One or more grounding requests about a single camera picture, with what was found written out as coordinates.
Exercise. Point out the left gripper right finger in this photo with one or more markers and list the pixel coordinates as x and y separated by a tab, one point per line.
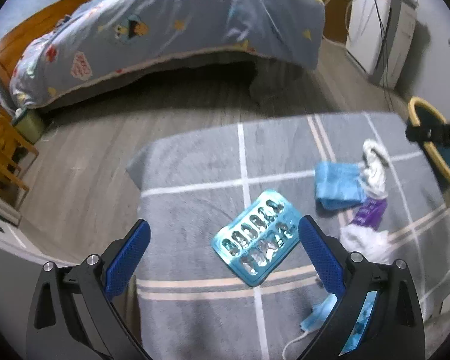
395	329

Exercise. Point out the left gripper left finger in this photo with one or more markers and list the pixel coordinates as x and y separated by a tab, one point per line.
54	327

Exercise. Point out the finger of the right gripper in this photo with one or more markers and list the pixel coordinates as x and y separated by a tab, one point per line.
425	133

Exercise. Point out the blue face mask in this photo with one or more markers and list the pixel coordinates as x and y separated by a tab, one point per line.
320	313
337	185

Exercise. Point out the white cloth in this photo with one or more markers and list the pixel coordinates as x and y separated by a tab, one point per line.
362	234

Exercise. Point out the purple wrapper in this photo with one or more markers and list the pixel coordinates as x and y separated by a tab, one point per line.
370	213

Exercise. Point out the teal blister pill pack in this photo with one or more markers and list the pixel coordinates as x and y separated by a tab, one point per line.
257	241

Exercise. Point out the yellow rimmed teal trash bin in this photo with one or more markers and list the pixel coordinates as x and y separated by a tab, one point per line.
421	112

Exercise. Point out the small green trash bin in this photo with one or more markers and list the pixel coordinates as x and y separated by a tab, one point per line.
29	124

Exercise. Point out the white air purifier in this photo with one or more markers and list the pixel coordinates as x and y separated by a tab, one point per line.
379	36

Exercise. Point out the grey checked floor rug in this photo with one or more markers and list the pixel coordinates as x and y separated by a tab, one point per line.
224	276

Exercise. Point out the wooden tv cabinet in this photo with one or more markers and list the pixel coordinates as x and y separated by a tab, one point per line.
337	18

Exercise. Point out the wooden bedside chair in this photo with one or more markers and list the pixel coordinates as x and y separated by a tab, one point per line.
12	141

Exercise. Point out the wooden bed headboard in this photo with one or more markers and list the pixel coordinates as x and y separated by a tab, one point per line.
15	41

